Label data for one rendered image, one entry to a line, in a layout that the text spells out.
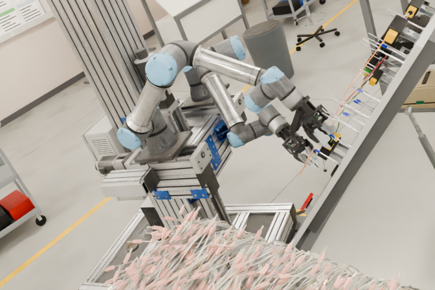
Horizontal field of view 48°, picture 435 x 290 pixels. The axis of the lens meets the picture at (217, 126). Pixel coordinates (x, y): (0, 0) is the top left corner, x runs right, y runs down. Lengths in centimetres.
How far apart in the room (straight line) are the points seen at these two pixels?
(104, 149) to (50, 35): 640
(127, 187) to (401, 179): 124
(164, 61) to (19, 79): 703
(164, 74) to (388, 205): 104
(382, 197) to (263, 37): 337
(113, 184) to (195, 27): 445
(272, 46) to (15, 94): 489
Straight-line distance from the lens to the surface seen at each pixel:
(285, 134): 197
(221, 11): 700
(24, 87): 883
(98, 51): 246
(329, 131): 185
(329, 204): 181
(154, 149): 231
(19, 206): 487
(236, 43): 224
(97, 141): 273
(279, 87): 174
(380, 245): 195
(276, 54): 536
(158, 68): 187
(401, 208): 209
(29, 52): 887
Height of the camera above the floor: 214
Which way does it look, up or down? 25 degrees down
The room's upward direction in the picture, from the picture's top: 23 degrees counter-clockwise
